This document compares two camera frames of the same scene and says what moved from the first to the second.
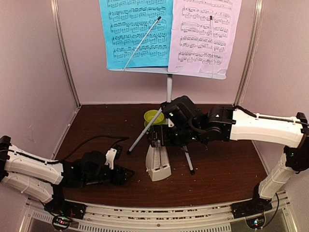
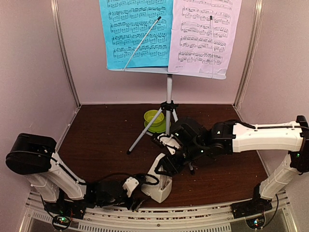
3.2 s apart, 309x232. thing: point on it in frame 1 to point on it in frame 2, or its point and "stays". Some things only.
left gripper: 119,175 to 132,202
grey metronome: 157,162 to 157,192
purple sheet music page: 189,46 stays
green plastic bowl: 149,115 stays
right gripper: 154,134 to 169,165
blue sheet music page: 126,22 stays
